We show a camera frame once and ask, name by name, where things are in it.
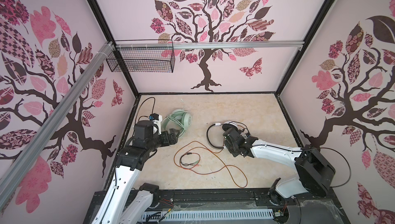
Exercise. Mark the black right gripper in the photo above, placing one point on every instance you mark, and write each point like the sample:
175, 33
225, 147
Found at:
226, 144

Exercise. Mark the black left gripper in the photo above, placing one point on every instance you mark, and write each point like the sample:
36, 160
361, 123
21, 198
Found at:
174, 138

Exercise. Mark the white black headphones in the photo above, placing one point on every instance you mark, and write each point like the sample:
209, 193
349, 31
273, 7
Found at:
222, 131

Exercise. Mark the mint green headphones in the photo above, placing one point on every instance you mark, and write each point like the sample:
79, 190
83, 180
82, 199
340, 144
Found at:
179, 117

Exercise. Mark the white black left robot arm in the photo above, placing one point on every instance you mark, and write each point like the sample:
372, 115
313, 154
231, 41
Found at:
148, 137

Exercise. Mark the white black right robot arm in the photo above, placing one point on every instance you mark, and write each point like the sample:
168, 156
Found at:
314, 173

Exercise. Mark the white slotted cable duct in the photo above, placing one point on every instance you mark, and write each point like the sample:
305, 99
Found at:
207, 215

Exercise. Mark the black wire basket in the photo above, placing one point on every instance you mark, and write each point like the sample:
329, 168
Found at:
146, 56

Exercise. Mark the aluminium rail back wall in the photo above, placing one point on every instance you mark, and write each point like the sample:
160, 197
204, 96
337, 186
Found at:
210, 45

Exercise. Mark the aluminium rail wall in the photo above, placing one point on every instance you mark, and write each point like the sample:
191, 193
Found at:
210, 45
17, 171

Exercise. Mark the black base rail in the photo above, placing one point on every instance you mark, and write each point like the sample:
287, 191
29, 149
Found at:
199, 197

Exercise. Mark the aluminium rail left wall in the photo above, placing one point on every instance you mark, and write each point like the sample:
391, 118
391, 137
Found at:
17, 171

